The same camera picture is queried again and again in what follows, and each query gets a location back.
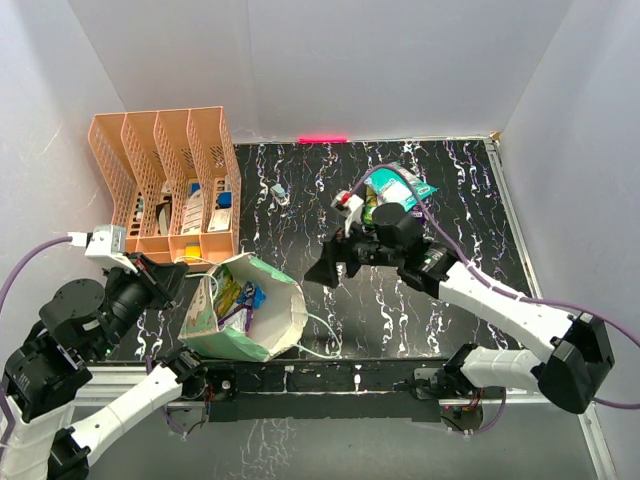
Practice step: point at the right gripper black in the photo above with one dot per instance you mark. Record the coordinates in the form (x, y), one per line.
(325, 270)

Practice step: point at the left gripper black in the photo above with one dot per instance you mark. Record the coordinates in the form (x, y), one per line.
(165, 280)

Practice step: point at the orange green Fox's bag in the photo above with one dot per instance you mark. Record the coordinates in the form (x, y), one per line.
(227, 292)

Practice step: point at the green illustrated paper bag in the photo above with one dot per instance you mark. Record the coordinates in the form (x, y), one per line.
(277, 325)

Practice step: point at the teal white candy bag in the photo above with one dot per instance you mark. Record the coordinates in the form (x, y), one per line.
(394, 187)

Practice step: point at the purple Fox's candy bag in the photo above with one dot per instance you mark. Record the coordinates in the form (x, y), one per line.
(418, 213)

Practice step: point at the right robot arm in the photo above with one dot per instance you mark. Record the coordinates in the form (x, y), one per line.
(566, 354)

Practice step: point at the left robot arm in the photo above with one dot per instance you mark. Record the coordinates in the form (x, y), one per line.
(81, 323)

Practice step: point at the yellow sticky note block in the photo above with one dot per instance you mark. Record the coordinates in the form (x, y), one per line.
(192, 251)

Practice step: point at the white lotion bottle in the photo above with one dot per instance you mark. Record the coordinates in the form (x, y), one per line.
(193, 210)

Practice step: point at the small blue candy wrapper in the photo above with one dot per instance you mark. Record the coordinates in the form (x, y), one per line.
(255, 297)

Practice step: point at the white card box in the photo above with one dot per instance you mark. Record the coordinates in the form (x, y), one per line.
(220, 220)

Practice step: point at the orange plastic file organizer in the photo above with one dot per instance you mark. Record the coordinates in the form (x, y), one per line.
(148, 159)

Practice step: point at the pink tape strip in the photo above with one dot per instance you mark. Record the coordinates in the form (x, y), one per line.
(322, 139)

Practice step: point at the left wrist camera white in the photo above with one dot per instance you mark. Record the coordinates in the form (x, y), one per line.
(105, 246)

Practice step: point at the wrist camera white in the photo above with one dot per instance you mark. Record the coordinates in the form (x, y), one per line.
(350, 206)
(105, 246)

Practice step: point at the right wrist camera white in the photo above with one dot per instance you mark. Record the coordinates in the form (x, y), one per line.
(350, 206)

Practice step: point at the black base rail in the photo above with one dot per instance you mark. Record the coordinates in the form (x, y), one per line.
(328, 389)

